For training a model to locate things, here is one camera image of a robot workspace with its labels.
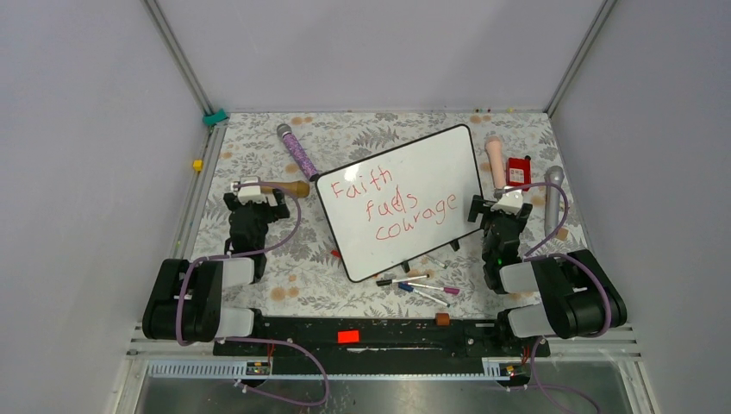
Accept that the white whiteboard black frame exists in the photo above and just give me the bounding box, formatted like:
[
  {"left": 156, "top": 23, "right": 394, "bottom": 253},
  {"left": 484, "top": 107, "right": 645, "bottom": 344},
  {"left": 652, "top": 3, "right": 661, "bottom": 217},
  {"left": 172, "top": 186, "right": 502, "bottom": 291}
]
[{"left": 315, "top": 124, "right": 483, "bottom": 283}]

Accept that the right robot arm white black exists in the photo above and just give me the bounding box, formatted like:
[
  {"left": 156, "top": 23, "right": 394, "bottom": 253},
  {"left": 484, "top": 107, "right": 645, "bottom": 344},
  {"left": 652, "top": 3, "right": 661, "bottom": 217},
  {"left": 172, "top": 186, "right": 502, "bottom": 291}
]
[{"left": 467, "top": 195, "right": 628, "bottom": 355}]

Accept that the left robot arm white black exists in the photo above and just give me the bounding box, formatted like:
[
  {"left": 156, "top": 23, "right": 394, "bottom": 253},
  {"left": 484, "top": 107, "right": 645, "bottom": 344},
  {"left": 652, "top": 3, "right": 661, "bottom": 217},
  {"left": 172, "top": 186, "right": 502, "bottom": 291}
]
[{"left": 141, "top": 183, "right": 300, "bottom": 354}]

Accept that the pink cap whiteboard marker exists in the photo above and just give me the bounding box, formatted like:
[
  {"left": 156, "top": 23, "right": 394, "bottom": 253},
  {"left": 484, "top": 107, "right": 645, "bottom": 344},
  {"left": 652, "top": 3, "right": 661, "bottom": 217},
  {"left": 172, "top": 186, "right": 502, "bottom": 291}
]
[{"left": 408, "top": 282, "right": 460, "bottom": 295}]

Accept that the blue cap whiteboard marker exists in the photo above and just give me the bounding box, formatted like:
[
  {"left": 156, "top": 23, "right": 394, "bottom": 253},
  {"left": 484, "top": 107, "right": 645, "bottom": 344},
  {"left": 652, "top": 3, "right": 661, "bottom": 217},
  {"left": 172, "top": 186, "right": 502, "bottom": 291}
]
[{"left": 397, "top": 283, "right": 450, "bottom": 308}]

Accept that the black cap whiteboard marker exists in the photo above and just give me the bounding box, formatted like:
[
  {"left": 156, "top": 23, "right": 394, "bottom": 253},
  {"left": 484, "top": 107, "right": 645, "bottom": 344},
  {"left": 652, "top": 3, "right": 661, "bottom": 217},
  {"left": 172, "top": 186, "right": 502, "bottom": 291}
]
[{"left": 376, "top": 274, "right": 430, "bottom": 286}]

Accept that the gold toy microphone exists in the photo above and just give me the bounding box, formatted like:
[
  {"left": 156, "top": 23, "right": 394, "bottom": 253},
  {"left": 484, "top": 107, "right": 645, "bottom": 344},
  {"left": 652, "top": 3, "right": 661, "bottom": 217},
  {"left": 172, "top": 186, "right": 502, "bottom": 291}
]
[{"left": 260, "top": 180, "right": 310, "bottom": 198}]

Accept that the red small box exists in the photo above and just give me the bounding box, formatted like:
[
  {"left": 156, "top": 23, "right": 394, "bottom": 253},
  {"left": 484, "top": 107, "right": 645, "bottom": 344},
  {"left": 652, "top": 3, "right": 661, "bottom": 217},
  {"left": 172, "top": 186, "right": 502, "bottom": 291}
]
[{"left": 506, "top": 156, "right": 532, "bottom": 187}]

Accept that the peach cylinder toy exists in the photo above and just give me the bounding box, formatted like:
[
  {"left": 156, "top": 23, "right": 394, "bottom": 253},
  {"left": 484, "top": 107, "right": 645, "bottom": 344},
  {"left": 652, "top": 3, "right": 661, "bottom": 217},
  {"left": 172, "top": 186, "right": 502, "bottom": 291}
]
[{"left": 484, "top": 135, "right": 507, "bottom": 190}]

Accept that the silver toy microphone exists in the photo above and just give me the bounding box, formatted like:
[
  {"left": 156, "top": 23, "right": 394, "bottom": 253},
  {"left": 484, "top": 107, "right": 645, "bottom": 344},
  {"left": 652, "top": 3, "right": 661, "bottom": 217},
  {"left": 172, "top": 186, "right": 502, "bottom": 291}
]
[{"left": 544, "top": 166, "right": 565, "bottom": 237}]

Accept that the floral table mat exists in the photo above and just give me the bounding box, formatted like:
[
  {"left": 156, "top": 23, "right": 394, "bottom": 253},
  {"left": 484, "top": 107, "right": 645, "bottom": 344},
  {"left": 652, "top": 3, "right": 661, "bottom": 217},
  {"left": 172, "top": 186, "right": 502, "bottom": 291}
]
[{"left": 191, "top": 112, "right": 563, "bottom": 319}]

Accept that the purple glitter toy microphone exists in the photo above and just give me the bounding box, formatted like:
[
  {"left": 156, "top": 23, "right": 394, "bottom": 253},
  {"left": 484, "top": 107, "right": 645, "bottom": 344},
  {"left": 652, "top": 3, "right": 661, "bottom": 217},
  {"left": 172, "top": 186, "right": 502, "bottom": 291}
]
[{"left": 277, "top": 123, "right": 320, "bottom": 182}]

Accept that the teal corner clip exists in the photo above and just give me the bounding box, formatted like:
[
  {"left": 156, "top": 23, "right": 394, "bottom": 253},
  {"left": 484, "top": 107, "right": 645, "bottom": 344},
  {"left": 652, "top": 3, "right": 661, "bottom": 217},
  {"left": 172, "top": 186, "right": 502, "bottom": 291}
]
[{"left": 203, "top": 109, "right": 228, "bottom": 127}]

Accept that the brown small block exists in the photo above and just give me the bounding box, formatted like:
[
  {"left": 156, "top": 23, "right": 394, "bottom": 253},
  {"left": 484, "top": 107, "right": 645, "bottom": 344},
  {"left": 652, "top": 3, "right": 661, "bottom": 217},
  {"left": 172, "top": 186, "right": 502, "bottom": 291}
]
[{"left": 434, "top": 312, "right": 451, "bottom": 327}]

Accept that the red tape patch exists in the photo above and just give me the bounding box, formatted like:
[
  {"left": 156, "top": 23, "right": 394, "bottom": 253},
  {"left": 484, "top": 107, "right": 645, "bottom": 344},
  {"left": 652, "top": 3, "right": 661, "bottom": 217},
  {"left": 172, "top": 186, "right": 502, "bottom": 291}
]
[{"left": 336, "top": 329, "right": 360, "bottom": 344}]

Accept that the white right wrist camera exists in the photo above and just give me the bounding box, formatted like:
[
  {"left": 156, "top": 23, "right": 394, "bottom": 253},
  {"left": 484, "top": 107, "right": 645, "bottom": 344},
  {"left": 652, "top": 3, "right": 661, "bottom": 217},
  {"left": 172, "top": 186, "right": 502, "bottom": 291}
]
[{"left": 490, "top": 186, "right": 523, "bottom": 216}]

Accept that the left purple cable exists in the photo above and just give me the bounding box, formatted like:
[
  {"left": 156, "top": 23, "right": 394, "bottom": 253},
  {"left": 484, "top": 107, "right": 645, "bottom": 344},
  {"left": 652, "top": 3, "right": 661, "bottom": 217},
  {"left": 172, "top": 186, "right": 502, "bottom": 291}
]
[{"left": 173, "top": 180, "right": 333, "bottom": 408}]

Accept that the purple cable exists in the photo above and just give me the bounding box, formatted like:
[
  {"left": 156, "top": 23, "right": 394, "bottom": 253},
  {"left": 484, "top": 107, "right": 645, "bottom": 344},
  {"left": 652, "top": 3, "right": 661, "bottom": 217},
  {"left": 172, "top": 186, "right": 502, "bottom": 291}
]
[
  {"left": 493, "top": 181, "right": 615, "bottom": 414},
  {"left": 173, "top": 180, "right": 333, "bottom": 408}
]

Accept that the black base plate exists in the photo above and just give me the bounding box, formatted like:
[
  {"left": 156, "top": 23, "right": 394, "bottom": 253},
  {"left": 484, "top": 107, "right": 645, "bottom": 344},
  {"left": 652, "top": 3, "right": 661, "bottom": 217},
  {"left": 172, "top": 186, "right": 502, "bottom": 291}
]
[{"left": 213, "top": 316, "right": 535, "bottom": 373}]

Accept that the slotted cable duct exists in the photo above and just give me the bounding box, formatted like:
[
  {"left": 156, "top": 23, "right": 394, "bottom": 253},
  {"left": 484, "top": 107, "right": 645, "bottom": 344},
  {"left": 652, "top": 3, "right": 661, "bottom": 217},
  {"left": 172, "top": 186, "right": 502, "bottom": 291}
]
[{"left": 147, "top": 358, "right": 528, "bottom": 381}]

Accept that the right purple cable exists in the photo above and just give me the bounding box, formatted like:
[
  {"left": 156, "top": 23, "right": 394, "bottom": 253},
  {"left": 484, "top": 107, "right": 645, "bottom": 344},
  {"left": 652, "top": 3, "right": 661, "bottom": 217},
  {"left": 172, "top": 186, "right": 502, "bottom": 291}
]
[{"left": 493, "top": 181, "right": 615, "bottom": 414}]

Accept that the right aluminium frame post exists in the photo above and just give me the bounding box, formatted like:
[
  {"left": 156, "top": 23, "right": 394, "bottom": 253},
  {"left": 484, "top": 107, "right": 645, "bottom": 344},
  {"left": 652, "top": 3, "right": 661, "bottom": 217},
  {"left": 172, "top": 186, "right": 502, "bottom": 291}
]
[{"left": 543, "top": 0, "right": 619, "bottom": 118}]

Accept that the aluminium frame post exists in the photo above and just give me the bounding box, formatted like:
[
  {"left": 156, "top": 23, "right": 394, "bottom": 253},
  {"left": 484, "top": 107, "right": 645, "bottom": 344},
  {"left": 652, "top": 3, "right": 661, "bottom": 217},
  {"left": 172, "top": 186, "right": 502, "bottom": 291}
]
[
  {"left": 141, "top": 0, "right": 214, "bottom": 116},
  {"left": 543, "top": 0, "right": 619, "bottom": 118}
]

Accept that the left aluminium frame post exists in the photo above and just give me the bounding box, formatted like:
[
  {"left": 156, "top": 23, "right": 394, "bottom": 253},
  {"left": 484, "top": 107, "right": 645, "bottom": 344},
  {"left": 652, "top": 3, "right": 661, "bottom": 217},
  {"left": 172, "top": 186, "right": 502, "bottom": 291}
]
[{"left": 141, "top": 0, "right": 214, "bottom": 116}]

